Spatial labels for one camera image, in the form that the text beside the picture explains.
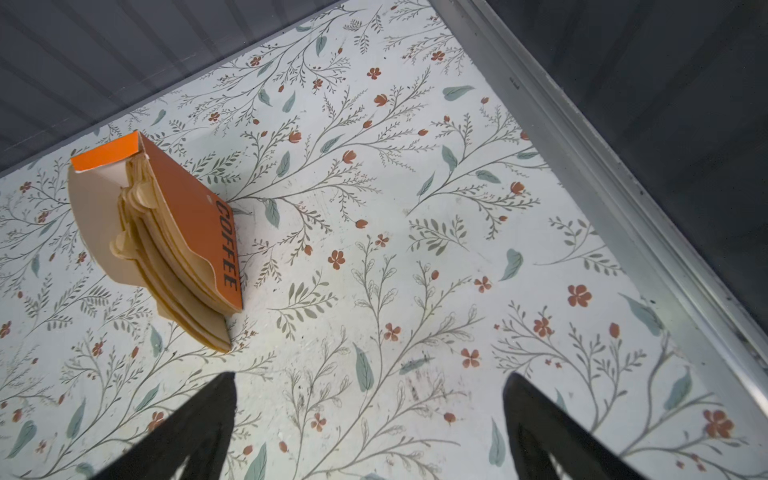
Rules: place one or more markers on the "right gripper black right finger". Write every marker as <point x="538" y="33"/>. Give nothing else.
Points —
<point x="543" y="436"/>

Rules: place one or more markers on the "floral table mat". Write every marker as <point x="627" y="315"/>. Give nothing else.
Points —
<point x="404" y="248"/>

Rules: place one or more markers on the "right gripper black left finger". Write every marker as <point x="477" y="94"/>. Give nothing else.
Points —
<point x="194" y="440"/>

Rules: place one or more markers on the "orange coffee filter holder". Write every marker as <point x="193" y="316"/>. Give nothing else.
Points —
<point x="149" y="223"/>

